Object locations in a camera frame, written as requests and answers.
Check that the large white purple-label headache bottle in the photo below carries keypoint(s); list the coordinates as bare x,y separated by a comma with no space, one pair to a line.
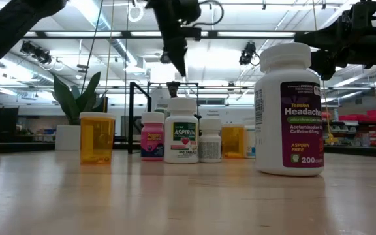
289,124

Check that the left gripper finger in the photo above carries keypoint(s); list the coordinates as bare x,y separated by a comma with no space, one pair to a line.
179,52

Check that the green leafy plant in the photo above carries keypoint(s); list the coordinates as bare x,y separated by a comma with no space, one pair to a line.
77,101

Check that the black overhead camera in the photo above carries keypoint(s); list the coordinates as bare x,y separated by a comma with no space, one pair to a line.
166,58

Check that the large amber vial white cap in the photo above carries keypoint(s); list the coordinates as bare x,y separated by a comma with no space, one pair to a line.
97,140

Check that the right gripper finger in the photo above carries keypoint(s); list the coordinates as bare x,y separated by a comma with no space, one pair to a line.
325,63
322,38

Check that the small amber vial white cap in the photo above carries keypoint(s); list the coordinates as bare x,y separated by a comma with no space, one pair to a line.
233,140

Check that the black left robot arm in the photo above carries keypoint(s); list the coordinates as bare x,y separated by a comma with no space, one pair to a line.
11,26

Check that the white bottle blue label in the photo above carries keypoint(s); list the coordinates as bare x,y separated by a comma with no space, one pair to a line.
250,143

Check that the black ceiling spotlight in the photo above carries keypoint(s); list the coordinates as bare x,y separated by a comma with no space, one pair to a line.
247,53
41,56

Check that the pink Pepto bottle white cap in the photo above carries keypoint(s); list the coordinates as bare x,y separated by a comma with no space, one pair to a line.
152,140

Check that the small white barcode bottle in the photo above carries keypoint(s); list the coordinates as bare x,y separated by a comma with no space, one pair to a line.
210,143

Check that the white aspirin bottle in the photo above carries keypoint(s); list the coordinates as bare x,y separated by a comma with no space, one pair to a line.
181,143

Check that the white plant pot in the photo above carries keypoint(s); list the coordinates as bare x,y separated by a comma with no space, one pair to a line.
67,138

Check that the storage rack with red bins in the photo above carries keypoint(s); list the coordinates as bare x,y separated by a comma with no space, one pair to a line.
375,114

